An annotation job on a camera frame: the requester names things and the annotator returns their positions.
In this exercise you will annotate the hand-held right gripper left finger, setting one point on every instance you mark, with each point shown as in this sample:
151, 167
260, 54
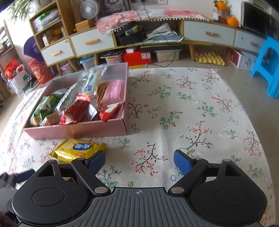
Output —
97, 162

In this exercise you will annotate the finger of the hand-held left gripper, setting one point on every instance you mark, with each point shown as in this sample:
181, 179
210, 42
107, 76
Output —
25, 175

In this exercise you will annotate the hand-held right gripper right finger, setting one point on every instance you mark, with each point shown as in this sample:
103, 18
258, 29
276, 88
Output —
183, 161

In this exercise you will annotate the yellow snack packet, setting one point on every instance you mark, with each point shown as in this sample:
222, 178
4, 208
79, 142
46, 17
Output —
76, 149

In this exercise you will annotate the pink cardboard box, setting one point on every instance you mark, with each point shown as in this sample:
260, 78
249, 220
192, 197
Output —
87, 131

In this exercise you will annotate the silver foil candy wrapper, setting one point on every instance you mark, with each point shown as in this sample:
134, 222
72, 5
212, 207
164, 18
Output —
92, 111

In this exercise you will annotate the small red snack packet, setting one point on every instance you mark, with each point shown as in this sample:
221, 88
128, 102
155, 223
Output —
111, 112

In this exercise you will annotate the large red snack packet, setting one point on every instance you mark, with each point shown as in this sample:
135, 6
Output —
74, 110

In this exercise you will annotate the brown biscuit packet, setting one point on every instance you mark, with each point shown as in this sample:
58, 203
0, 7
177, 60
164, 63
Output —
50, 119

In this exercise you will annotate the green chip packet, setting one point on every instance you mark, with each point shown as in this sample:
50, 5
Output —
42, 109

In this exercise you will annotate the gold snack bar packet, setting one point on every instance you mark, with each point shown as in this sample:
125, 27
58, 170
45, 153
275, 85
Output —
102, 93

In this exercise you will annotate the long silver snack packet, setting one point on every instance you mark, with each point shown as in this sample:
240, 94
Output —
68, 98

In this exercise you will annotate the pink snack packet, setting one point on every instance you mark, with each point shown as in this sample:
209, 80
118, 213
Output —
113, 91

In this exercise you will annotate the clear cracker packet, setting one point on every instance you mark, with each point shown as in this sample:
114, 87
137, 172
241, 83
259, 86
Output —
92, 80

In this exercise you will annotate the floral tablecloth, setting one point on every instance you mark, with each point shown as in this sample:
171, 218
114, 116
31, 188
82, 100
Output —
174, 113

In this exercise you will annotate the white shopping bag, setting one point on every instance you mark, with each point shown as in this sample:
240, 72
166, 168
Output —
18, 83

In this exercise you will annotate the clear storage bin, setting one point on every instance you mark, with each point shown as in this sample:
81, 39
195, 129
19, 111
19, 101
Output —
115, 60
67, 68
167, 55

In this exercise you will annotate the clear bin blue lid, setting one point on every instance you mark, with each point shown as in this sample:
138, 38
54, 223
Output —
87, 62

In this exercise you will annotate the red round printed bag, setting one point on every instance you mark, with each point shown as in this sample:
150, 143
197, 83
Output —
41, 72

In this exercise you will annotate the red plastic bag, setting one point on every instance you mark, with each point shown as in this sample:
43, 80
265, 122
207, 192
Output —
11, 69

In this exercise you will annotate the yellow egg tray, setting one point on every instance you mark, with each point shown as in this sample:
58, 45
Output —
209, 57

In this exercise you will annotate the black flat keyboard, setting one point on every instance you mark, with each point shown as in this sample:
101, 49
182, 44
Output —
112, 54

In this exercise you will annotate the red shoebox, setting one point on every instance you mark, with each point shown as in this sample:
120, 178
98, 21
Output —
137, 58

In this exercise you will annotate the white printed box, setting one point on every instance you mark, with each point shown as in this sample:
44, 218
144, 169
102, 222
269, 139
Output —
240, 59

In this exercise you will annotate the wooden cabinet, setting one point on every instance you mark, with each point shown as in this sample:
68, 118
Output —
130, 43

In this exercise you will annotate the purple round object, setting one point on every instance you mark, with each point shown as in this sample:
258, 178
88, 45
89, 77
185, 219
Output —
31, 49

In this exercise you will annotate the blue plastic stool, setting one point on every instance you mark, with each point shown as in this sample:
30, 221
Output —
267, 65

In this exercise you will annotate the pile of white papers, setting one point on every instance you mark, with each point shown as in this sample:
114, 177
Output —
163, 32

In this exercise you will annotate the black open box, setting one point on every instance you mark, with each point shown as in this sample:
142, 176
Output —
130, 35

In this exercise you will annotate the small white carton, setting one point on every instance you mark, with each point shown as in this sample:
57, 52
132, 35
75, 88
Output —
45, 39

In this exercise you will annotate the orange wooden box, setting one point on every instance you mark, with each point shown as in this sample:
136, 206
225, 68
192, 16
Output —
85, 25

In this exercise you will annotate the pink floral cloth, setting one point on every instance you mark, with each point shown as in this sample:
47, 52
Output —
152, 18

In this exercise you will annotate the orange fruit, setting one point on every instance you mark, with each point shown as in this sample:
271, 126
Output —
221, 5
232, 21

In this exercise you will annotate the stack of shelf papers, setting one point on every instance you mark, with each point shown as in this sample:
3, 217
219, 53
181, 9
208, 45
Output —
46, 20

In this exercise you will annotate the white desk fan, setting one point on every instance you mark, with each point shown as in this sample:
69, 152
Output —
89, 9

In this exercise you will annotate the framed cat picture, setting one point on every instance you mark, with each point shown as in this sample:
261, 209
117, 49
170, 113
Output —
115, 6

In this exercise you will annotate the black microwave oven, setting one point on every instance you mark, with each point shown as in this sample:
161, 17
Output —
258, 18

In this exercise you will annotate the green potted plant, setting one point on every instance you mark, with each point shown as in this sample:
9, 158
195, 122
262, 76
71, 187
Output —
19, 6

